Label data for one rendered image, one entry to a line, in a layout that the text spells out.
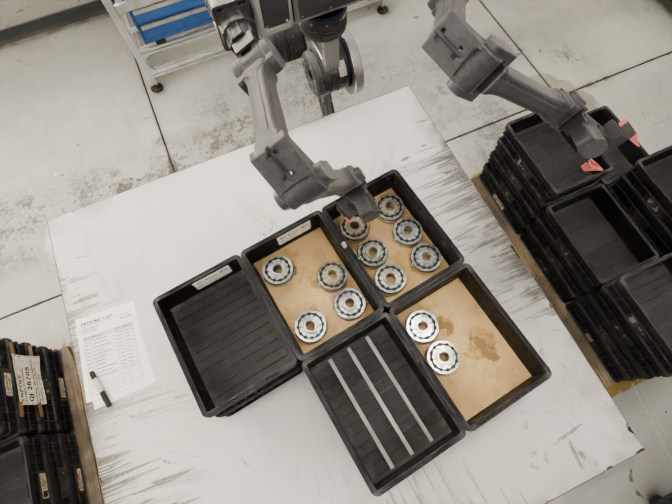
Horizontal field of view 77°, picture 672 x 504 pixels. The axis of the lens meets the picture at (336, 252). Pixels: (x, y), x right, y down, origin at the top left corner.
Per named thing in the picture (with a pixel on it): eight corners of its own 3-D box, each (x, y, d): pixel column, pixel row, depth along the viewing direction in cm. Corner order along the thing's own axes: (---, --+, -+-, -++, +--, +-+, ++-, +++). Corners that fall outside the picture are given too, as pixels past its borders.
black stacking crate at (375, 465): (304, 367, 132) (300, 363, 121) (383, 319, 137) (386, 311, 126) (372, 491, 119) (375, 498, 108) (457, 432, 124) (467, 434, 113)
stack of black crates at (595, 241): (517, 236, 218) (546, 206, 186) (565, 215, 222) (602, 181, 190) (562, 305, 204) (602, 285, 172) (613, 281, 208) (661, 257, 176)
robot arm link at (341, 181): (314, 155, 73) (267, 189, 76) (332, 183, 73) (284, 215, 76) (359, 161, 114) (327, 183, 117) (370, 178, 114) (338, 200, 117)
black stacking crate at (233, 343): (166, 309, 140) (152, 300, 129) (246, 265, 145) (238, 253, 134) (217, 419, 127) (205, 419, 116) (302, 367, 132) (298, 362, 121)
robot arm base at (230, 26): (256, 37, 105) (245, -9, 94) (267, 59, 102) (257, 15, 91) (223, 48, 104) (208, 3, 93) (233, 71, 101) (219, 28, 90)
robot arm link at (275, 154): (290, 139, 65) (242, 175, 68) (337, 189, 75) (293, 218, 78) (261, 29, 95) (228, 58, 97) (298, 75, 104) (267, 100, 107)
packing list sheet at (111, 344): (70, 322, 150) (69, 322, 150) (133, 296, 153) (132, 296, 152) (88, 412, 139) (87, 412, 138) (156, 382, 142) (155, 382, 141)
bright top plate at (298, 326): (289, 317, 133) (289, 317, 132) (319, 305, 134) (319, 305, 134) (301, 347, 129) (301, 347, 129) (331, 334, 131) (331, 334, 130)
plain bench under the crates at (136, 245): (131, 275, 230) (46, 220, 165) (392, 170, 251) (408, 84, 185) (221, 606, 176) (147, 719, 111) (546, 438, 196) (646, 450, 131)
